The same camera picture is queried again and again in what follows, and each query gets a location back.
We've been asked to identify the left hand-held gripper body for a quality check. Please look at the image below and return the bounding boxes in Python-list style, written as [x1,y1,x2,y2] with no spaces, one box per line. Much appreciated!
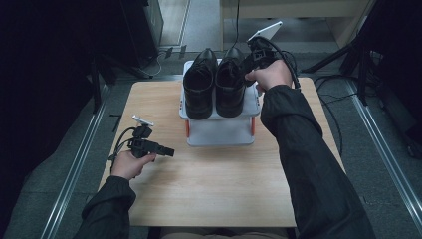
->
[126,115,157,159]

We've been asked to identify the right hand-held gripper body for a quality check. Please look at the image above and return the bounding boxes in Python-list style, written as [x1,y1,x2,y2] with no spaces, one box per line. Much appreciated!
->
[246,21,284,71]

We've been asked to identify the black leather shoe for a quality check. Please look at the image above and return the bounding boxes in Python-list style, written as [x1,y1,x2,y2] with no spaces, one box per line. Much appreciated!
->
[182,47,219,120]
[215,46,249,119]

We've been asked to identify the white shoe rack orange posts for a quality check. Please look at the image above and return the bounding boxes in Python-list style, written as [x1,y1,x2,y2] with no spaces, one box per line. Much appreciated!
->
[178,59,262,147]

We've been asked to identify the person's right hand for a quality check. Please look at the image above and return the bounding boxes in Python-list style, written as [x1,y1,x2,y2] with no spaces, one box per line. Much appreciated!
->
[244,59,294,95]

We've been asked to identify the person's left hand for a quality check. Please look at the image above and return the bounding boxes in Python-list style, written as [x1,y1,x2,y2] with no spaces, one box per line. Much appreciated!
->
[110,150,157,181]

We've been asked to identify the light wooden cabinet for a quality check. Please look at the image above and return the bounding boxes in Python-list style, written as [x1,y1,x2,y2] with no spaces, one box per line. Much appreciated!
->
[219,0,378,52]

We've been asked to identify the black metal stand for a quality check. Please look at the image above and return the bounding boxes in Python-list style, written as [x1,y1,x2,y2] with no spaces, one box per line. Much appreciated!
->
[90,53,154,115]

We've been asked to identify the black tripod stand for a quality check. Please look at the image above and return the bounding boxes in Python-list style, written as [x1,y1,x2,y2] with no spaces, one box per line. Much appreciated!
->
[301,29,377,108]

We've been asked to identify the dark cabinet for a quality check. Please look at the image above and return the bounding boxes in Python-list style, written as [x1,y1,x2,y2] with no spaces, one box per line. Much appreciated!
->
[119,0,165,68]

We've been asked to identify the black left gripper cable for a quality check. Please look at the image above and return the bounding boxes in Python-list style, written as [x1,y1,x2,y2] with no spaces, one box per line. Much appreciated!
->
[107,126,137,168]

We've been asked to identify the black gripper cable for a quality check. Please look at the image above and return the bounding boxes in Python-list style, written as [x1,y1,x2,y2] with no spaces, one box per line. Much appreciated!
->
[107,126,137,168]
[262,37,302,92]

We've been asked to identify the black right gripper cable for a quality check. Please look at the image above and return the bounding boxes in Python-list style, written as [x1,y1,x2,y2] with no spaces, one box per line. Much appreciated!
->
[262,37,302,92]

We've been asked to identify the thin black hanging cable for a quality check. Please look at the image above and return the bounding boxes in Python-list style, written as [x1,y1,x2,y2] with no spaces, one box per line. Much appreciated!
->
[231,0,242,50]

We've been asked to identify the metal floor rail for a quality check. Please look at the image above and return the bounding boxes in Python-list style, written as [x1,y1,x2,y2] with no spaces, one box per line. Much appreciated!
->
[40,85,112,239]
[343,79,422,227]

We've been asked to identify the black floor cable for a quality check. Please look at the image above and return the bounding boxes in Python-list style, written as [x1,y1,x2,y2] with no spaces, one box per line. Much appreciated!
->
[313,74,358,157]

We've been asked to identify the grey floor cable with plugs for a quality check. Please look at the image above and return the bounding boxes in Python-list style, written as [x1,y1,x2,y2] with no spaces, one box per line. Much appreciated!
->
[145,44,189,80]

